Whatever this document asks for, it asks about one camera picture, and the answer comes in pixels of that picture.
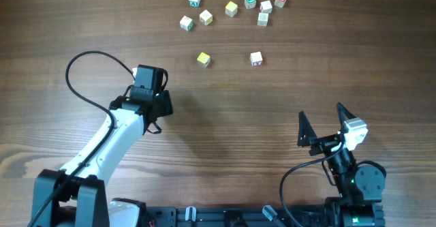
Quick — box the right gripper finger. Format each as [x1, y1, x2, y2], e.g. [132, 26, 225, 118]
[297, 111, 317, 147]
[337, 102, 356, 124]

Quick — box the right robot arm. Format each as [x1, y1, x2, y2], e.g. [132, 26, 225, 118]
[292, 103, 387, 226]

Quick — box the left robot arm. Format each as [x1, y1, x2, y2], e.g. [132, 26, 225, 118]
[29, 65, 173, 226]

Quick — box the left plain wooden block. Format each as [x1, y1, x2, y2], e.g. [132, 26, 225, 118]
[180, 16, 193, 31]

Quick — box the red letter Y block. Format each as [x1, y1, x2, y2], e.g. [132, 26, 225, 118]
[250, 52, 264, 66]

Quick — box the yellow side wooden block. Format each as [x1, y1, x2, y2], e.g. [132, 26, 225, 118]
[199, 10, 213, 25]

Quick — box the plain drawing wooden block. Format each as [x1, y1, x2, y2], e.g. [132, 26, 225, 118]
[257, 12, 269, 27]

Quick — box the white top red block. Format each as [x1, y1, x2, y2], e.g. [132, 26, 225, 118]
[260, 0, 273, 14]

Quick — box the green letter N block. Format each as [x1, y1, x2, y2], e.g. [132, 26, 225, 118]
[245, 0, 257, 9]

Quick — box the right camera black cable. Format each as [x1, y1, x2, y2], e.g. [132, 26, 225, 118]
[279, 131, 345, 227]

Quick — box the camera black cable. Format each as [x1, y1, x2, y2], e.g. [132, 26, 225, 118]
[27, 50, 136, 227]
[279, 131, 345, 227]

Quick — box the left camera black cable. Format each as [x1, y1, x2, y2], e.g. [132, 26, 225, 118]
[27, 50, 136, 227]

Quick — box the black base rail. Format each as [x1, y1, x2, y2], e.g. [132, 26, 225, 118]
[112, 205, 386, 227]

